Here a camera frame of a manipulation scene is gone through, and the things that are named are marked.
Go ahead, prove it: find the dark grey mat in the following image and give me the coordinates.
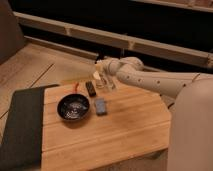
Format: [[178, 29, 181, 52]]
[[0, 84, 56, 171]]

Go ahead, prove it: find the black frying pan red handle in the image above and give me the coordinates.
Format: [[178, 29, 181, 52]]
[[57, 83, 90, 122]]

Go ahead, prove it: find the black remote control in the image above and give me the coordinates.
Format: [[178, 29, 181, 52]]
[[85, 81, 96, 97]]

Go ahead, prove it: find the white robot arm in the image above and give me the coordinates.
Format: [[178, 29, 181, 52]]
[[95, 57, 213, 171]]

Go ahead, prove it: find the white plastic bottle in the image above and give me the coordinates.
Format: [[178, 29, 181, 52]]
[[93, 71, 108, 89]]

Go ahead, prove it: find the blue sponge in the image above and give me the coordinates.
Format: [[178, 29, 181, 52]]
[[95, 98, 107, 116]]

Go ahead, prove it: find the wooden cutting board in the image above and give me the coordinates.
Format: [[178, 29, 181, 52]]
[[41, 82, 171, 171]]

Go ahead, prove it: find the wooden shelf rail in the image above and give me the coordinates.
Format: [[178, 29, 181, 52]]
[[14, 12, 213, 69]]

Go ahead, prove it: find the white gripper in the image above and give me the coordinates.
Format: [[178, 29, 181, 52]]
[[95, 59, 119, 91]]

